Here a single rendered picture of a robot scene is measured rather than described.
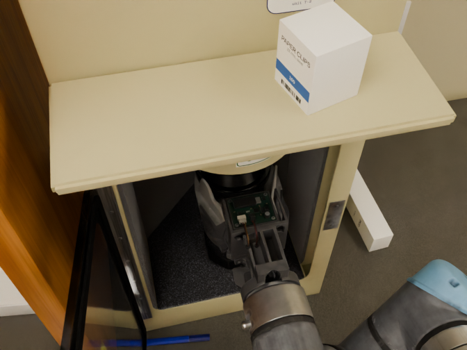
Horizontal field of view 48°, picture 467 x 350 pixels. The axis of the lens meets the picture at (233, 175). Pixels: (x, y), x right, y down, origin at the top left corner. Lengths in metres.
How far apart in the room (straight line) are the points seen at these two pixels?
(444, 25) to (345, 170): 0.61
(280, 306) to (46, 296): 0.25
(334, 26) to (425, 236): 0.72
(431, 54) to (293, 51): 0.86
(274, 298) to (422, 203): 0.60
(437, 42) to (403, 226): 0.41
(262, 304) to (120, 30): 0.32
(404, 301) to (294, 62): 0.31
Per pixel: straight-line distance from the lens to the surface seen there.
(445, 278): 0.59
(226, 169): 0.62
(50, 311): 0.62
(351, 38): 0.40
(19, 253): 0.51
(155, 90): 0.44
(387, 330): 0.61
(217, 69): 0.46
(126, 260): 0.72
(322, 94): 0.41
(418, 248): 1.06
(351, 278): 1.00
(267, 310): 0.59
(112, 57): 0.46
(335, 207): 0.72
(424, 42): 1.22
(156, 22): 0.44
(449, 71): 1.32
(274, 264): 0.59
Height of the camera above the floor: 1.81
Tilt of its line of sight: 52 degrees down
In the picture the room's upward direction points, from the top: straight up
